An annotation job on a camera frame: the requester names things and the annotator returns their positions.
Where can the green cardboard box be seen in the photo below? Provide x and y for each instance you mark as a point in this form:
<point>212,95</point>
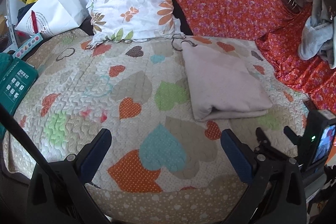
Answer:
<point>17,77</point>

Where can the heart patchwork quilt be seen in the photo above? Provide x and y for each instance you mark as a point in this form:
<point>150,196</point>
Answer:
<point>163,166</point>

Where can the white floral pillow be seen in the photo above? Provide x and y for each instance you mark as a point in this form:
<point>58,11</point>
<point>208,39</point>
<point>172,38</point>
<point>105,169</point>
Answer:
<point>131,21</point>

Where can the white paper bag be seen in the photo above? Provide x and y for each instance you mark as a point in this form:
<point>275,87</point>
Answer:
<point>53,17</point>

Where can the grey fleece garment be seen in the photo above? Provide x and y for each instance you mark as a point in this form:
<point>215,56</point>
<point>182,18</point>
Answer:
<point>314,38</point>

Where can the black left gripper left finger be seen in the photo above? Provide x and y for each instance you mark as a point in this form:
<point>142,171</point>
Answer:
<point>57,192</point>

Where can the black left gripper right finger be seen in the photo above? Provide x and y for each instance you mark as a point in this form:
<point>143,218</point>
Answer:
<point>275,192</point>

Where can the colourful dotted strip box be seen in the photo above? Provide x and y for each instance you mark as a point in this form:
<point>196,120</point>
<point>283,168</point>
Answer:
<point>28,45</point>

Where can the orange floral bedsheet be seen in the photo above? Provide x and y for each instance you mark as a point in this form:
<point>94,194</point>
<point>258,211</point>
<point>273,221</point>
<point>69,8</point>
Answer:
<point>277,34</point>

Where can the white garment in pile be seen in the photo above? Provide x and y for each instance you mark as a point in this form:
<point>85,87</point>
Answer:
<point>329,47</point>

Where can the pink cloth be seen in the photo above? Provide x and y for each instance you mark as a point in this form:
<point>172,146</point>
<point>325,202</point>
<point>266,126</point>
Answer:
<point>221,87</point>

